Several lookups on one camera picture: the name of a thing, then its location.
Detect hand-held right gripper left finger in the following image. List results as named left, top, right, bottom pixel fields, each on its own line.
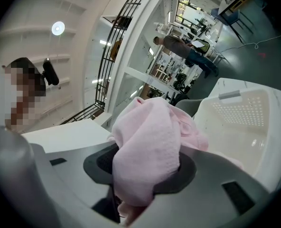
left=30, top=141, right=121, bottom=228

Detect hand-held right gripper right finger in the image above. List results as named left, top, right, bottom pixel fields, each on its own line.
left=131, top=150, right=274, bottom=228

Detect pink clothes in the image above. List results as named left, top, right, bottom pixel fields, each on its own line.
left=108, top=96, right=210, bottom=226

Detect white laundry basket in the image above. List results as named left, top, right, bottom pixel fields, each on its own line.
left=193, top=78, right=281, bottom=192

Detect large white curved table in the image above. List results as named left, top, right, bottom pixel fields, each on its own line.
left=21, top=119, right=112, bottom=154

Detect grey chair black legs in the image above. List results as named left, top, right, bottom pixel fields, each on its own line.
left=175, top=98, right=205, bottom=118

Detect person's face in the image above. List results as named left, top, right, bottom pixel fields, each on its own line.
left=2, top=57, right=47, bottom=134

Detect black office chair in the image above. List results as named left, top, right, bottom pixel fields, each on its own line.
left=165, top=91, right=191, bottom=107

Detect white marble table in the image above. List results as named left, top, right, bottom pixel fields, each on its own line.
left=208, top=77, right=281, bottom=99

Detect round ceiling lamp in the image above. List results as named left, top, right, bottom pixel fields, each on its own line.
left=51, top=20, right=66, bottom=36

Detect dark chair black legs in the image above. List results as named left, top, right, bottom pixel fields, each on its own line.
left=211, top=7, right=255, bottom=44

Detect black head camera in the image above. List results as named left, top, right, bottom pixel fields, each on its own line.
left=41, top=57, right=60, bottom=87

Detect white cable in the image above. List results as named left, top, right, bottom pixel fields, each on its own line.
left=219, top=34, right=281, bottom=55

